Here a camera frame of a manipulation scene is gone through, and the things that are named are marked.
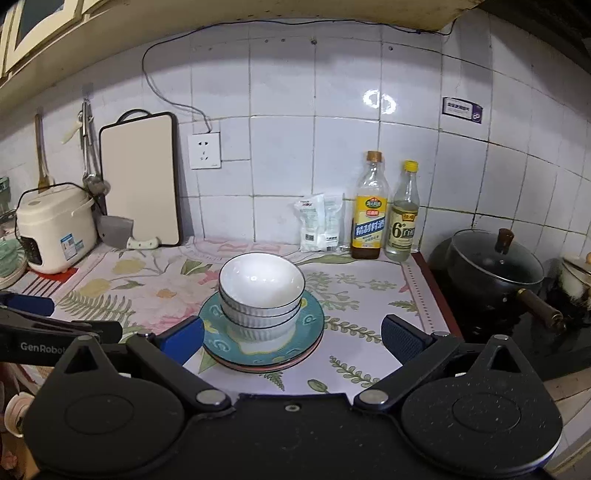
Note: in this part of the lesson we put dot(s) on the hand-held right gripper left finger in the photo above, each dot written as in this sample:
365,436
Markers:
182,341

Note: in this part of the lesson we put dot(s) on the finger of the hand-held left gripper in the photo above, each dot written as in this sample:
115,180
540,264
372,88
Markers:
69,328
27,304

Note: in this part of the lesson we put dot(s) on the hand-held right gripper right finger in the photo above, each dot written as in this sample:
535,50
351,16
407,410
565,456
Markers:
404,339

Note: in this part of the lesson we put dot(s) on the white ribbed bowl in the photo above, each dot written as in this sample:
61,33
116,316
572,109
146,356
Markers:
258,316
258,281
261,333

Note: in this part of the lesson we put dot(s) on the blue egg-print plate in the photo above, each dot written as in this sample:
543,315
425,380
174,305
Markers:
307,330

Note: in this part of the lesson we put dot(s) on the white plate under colander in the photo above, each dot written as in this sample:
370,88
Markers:
18,274

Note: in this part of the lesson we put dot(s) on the green colander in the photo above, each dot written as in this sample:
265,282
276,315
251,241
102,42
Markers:
8,256

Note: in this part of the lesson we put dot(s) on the floral tablecloth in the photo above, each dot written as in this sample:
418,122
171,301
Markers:
369,295

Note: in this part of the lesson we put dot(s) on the white rice cooker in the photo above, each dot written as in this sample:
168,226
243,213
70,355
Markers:
51,230

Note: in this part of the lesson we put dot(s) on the black wok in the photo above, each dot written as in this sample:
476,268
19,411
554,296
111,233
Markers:
471,286

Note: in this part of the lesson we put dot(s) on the black gas stove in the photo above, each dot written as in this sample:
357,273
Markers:
508,341

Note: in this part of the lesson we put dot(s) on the glass wok lid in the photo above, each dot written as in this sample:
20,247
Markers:
480,258

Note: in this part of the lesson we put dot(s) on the clear vinegar bottle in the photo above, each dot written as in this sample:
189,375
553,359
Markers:
402,226

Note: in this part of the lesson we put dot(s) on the green hanging rack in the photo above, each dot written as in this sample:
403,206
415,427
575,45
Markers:
3,191

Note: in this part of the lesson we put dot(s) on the amber cooking wine bottle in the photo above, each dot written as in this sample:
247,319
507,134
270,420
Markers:
369,221

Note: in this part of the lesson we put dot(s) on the white salt bag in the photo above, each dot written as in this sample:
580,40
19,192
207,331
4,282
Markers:
310,226
334,221

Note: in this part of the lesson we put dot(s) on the wooden spatula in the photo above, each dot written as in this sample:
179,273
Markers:
42,157

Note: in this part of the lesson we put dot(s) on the cream cutting board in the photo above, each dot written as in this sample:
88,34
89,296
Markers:
138,180

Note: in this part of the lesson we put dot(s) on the metal ladle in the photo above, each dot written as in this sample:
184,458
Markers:
87,147

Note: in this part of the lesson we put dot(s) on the white enamel pot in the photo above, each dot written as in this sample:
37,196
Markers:
577,281

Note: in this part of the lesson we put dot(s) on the white wall socket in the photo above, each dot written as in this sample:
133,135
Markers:
204,150

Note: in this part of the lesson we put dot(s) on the wall sticker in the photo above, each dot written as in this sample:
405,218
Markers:
461,110

